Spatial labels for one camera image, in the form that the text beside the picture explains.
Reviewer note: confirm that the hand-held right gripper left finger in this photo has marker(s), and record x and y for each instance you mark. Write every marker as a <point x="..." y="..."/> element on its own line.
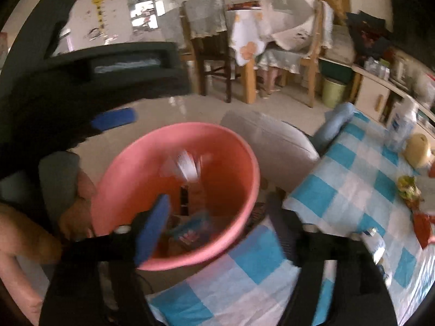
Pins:
<point x="154" y="227"/>

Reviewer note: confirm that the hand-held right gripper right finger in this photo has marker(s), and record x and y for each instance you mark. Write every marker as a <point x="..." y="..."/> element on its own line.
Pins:
<point x="289" y="231"/>

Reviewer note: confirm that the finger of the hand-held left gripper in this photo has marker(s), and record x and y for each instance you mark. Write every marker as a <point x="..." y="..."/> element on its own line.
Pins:
<point x="114" y="119"/>
<point x="136" y="85"/>

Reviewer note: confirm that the small clear plastic bottle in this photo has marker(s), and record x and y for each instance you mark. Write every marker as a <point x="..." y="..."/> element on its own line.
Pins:
<point x="373" y="244"/>

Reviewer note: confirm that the pink plastic bucket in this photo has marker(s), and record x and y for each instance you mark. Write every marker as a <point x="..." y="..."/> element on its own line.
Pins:
<point x="224" y="163"/>

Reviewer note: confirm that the yellow green wrapper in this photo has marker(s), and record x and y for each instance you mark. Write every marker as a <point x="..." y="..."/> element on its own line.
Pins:
<point x="407" y="190"/>

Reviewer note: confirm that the red wrapper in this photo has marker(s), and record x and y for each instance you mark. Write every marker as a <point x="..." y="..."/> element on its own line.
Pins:
<point x="423" y="227"/>

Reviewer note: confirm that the person's left forearm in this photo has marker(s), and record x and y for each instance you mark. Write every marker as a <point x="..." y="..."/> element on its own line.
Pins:
<point x="23" y="234"/>

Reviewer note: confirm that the person's left hand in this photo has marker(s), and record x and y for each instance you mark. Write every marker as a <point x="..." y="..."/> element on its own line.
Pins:
<point x="76" y="217"/>

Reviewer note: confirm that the blue checkered tablecloth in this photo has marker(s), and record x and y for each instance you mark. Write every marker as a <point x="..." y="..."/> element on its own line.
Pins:
<point x="340" y="193"/>

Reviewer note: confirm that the grey cloth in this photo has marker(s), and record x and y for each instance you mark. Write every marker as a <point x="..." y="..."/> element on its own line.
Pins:
<point x="57" y="176"/>

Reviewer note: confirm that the dark wooden chair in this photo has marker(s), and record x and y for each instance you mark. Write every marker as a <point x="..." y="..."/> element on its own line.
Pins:
<point x="210" y="61"/>

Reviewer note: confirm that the glass door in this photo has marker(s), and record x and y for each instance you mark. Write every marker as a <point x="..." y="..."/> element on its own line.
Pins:
<point x="149" y="6"/>

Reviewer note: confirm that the grey cushioned stool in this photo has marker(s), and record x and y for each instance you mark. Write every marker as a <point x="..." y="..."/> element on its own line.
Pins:
<point x="272" y="142"/>

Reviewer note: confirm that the grey lace chair cover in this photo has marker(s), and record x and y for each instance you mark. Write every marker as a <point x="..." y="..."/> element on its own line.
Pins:
<point x="204" y="17"/>

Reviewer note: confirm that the white floral dining tablecloth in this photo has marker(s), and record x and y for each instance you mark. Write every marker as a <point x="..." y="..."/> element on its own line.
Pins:
<point x="244" y="40"/>

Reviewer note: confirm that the blue denim cloth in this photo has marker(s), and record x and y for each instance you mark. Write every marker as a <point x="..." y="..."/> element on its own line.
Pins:
<point x="334" y="122"/>

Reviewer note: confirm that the green waste bin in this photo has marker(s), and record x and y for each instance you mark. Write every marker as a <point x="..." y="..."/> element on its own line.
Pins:
<point x="333" y="91"/>

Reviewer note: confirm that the grey lace seat cover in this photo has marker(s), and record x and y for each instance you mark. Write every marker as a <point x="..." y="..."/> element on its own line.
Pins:
<point x="282" y="59"/>

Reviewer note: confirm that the pink cloth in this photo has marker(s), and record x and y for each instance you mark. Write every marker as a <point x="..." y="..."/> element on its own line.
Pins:
<point x="17" y="285"/>

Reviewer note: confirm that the white plastic bottle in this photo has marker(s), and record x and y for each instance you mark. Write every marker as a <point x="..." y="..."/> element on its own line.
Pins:
<point x="401" y="125"/>

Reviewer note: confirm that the yellow pear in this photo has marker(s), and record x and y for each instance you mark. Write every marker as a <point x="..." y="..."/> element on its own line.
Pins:
<point x="420" y="151"/>

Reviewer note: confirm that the light wooden chair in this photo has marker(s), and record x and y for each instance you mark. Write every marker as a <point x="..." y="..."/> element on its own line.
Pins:
<point x="314" y="74"/>

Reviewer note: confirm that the dark green box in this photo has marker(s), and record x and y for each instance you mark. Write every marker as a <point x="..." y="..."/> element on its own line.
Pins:
<point x="334" y="68"/>

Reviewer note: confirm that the row of small glass jars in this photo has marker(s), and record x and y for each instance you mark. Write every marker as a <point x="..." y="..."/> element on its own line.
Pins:
<point x="377" y="67"/>

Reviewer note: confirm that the clear electric kettle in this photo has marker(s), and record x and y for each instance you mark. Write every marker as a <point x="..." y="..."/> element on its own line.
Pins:
<point x="398" y="68"/>

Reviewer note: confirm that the white lace chair cover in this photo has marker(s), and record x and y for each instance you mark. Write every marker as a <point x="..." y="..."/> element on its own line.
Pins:
<point x="327" y="23"/>

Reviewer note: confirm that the pile of dark bags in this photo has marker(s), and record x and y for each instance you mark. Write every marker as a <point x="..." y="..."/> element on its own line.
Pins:
<point x="370" y="37"/>

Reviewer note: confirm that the brown cork board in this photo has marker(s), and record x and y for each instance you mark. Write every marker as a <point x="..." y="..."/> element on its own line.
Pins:
<point x="331" y="3"/>

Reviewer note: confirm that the black television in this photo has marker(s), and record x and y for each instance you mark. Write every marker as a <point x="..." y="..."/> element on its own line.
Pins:
<point x="411" y="13"/>

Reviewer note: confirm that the giraffe wall sticker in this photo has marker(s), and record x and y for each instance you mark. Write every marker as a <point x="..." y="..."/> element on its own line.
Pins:
<point x="98" y="6"/>

